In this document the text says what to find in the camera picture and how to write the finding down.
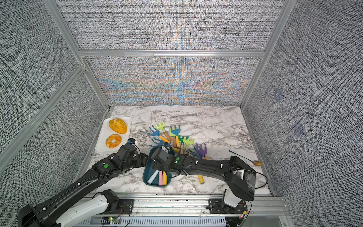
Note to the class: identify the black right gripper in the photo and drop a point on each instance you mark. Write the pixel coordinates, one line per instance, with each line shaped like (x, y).
(155, 165)

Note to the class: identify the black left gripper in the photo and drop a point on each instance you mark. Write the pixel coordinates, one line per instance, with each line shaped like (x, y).
(142, 159)

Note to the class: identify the teal fork rake yellow handle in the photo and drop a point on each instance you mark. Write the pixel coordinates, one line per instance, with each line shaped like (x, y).
(165, 178)

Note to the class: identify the purple rake pink handle front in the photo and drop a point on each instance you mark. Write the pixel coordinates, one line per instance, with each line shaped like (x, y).
(160, 178)

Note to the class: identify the purple rake pink handle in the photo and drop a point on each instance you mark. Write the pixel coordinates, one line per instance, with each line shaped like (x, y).
(201, 150)
(160, 178)

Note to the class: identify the light blue rake white handle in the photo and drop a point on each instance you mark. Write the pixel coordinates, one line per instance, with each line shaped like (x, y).
(152, 178)

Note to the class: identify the lime rake light wood handle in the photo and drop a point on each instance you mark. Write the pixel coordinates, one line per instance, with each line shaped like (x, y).
(187, 141)

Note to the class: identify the purple rake pink handle back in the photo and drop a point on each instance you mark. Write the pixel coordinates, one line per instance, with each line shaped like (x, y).
(201, 150)

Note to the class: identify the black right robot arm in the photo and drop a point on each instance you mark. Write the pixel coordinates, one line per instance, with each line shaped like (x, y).
(238, 175)

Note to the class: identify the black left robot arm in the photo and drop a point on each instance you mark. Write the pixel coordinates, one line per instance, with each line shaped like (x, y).
(47, 213)

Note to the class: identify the teal plastic storage box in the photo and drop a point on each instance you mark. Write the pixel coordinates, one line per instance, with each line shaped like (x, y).
(148, 172)

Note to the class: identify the white rectangular tray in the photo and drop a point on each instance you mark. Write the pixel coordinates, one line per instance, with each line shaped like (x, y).
(106, 131)

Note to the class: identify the oval yellow bread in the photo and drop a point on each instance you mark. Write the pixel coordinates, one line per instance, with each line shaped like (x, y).
(118, 125)

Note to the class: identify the blue rake yellow handle lower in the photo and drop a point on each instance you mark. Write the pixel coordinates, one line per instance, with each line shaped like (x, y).
(157, 142)

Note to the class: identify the green rake pale wood handle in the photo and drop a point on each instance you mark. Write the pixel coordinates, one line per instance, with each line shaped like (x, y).
(181, 143)

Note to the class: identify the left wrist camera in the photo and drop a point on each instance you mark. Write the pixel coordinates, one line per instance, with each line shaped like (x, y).
(132, 141)

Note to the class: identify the lime trowel brown wood handle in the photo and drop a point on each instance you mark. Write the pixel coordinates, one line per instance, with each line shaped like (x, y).
(171, 134)

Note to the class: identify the blue rake yellow handle upper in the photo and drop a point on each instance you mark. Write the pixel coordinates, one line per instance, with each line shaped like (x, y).
(154, 133)

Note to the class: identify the blue fork rake yellow handle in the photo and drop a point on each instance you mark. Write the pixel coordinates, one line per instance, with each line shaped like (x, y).
(175, 130)

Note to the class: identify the lime rake brown wood handle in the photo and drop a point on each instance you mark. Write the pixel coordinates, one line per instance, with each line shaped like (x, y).
(161, 127)

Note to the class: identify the glazed ring donut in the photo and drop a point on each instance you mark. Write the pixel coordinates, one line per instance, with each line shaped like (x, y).
(113, 141)

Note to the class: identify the aluminium front rail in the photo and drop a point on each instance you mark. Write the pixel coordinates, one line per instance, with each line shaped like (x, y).
(196, 205)

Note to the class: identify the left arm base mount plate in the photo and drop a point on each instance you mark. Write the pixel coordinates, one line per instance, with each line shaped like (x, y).
(124, 206)

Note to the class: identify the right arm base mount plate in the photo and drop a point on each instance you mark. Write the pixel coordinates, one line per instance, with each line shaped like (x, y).
(217, 206)

